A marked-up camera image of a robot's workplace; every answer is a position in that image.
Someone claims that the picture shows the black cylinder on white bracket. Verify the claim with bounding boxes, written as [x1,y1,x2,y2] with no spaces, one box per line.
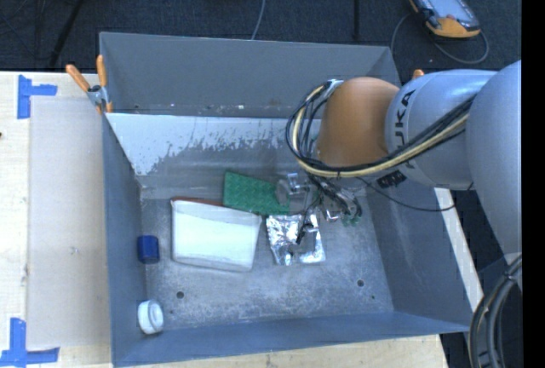
[295,210,338,249]

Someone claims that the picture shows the pale flat board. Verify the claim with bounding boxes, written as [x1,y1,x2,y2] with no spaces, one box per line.
[25,95,112,353]

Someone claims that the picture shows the blue cylinder cap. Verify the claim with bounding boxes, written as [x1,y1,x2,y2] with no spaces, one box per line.
[136,234,161,265]

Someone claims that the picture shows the dark green flat block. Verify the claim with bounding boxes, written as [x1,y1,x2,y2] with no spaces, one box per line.
[222,170,291,217]

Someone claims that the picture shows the grey metal bin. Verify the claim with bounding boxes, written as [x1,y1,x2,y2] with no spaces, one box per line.
[98,32,474,367]

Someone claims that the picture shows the white plastic pouch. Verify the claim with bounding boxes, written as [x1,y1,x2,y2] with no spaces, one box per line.
[169,198,263,273]

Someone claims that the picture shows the silver foil packet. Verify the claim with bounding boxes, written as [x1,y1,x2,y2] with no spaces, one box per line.
[265,212,327,267]

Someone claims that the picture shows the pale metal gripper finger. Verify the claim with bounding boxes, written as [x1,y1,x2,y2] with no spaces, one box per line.
[275,181,301,208]
[285,172,305,193]

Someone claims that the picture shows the white round cap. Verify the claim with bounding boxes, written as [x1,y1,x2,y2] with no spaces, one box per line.
[136,299,165,336]

